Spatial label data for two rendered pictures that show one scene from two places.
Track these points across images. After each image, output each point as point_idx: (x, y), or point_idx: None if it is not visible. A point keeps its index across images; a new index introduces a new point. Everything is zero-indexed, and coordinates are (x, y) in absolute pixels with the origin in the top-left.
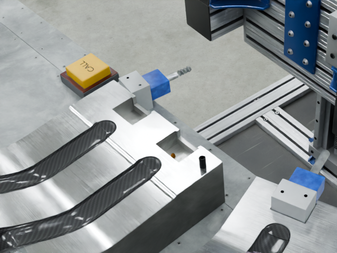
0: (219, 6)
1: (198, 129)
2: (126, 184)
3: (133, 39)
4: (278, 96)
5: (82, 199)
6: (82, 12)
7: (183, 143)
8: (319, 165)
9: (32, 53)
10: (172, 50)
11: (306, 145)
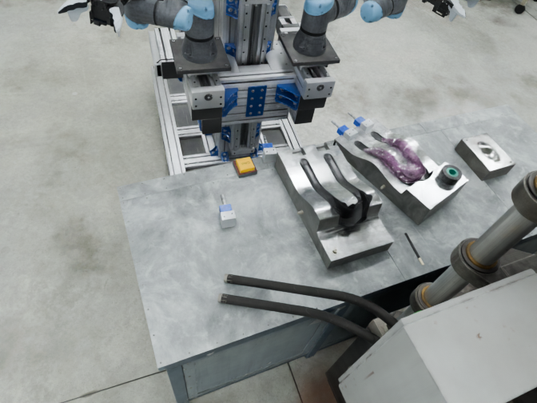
0: (226, 114)
1: None
2: (331, 165)
3: (33, 202)
4: (176, 153)
5: (333, 177)
6: None
7: (316, 147)
8: (337, 124)
9: (208, 183)
10: (65, 188)
11: (212, 158)
